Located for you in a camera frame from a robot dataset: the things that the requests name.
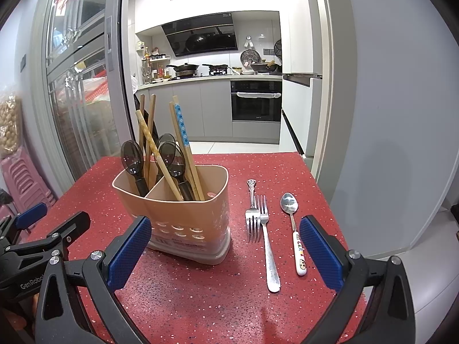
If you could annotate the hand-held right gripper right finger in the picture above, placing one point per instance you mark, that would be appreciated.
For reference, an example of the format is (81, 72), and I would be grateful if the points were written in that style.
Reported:
(321, 254)

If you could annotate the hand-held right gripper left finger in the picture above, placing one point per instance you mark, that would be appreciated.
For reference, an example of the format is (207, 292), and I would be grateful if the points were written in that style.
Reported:
(129, 252)

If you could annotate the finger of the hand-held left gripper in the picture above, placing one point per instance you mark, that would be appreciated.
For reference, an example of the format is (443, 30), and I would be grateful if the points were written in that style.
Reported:
(71, 225)
(32, 215)

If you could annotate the beige plastic cutlery holder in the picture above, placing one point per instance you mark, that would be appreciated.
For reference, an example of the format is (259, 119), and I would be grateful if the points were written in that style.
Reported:
(186, 215)

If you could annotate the dark translucent plastic spoon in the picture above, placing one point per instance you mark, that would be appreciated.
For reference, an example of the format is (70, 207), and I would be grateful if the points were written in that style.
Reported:
(165, 139)
(172, 161)
(131, 157)

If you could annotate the brown wooden chopstick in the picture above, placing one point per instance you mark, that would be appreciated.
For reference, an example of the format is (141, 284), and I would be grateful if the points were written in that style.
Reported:
(151, 122)
(142, 104)

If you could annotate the small pink plastic stool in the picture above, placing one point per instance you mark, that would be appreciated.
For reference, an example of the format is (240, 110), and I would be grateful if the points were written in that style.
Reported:
(5, 213)

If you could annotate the stack of pink plastic stools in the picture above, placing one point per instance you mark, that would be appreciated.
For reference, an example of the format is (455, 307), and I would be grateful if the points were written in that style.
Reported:
(25, 179)

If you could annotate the plain metal fork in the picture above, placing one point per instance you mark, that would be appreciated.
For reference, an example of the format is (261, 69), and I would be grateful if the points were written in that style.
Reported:
(270, 258)

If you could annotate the bag of beige balls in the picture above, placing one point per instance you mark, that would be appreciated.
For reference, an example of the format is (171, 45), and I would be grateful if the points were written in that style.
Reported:
(10, 122)

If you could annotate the black garbage bag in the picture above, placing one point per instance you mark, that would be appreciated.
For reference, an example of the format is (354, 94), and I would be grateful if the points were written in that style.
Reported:
(152, 129)

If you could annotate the glass sliding door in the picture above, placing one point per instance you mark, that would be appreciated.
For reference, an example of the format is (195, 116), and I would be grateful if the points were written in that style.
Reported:
(82, 96)

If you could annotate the white refrigerator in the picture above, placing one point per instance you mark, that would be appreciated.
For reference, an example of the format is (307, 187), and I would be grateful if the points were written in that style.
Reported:
(301, 114)

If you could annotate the white plastic bag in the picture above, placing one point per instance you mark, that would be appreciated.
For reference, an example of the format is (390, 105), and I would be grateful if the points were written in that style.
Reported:
(134, 84)

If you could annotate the black built-in oven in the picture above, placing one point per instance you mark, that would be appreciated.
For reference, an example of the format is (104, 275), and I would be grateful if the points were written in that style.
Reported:
(256, 104)

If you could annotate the grey kitchen cabinets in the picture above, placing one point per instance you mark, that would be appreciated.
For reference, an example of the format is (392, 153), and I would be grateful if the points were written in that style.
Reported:
(211, 107)

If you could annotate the spice rack with bottles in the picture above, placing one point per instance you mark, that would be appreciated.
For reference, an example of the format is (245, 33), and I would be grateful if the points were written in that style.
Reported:
(156, 64)

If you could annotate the black wok with food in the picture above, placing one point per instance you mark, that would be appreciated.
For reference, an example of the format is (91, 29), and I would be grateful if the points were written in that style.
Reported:
(265, 67)

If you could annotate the black frying pan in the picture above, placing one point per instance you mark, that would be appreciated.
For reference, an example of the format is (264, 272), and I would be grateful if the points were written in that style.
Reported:
(217, 68)

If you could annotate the black range hood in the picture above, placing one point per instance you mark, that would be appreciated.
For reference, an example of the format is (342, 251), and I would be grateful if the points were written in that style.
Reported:
(200, 36)

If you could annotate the dark wall switch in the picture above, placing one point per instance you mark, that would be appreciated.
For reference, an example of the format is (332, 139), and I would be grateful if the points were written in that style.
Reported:
(23, 62)

